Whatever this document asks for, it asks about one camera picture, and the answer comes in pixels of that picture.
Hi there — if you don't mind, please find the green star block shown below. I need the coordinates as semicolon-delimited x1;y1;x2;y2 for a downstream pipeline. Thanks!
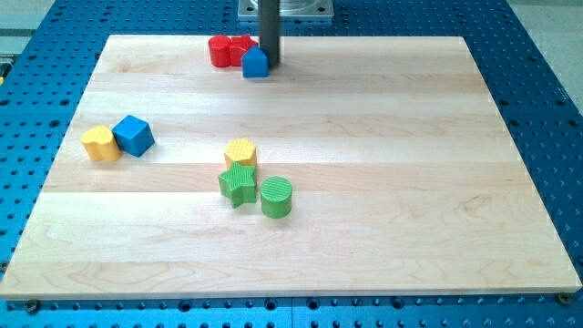
218;162;257;208

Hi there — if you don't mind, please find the red star block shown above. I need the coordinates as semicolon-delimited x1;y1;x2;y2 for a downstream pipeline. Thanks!
230;34;259;67

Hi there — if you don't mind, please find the green cylinder block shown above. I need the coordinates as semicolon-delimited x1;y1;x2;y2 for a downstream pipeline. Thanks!
260;176;293;219

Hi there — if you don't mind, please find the yellow hexagon block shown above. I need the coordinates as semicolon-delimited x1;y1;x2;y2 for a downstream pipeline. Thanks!
224;138;257;169

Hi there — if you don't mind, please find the light wooden board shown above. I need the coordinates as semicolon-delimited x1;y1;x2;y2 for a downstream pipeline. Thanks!
1;35;581;300

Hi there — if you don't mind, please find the blue house-shaped block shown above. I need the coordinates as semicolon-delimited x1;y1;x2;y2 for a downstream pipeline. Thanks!
241;46;269;78

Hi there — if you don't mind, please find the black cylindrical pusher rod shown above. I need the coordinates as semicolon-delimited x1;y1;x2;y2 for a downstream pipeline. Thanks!
258;0;281;68

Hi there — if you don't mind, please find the red cylinder block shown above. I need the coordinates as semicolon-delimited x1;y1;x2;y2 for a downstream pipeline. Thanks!
208;35;231;67

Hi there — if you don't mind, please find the blue cube block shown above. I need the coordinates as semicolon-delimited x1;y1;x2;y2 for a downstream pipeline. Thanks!
112;115;155;158

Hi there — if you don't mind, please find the yellow heart block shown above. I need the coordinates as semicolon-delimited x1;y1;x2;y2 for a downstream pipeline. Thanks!
80;125;121;161

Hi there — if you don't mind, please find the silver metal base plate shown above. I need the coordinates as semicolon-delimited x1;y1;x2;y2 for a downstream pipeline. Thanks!
237;0;334;20

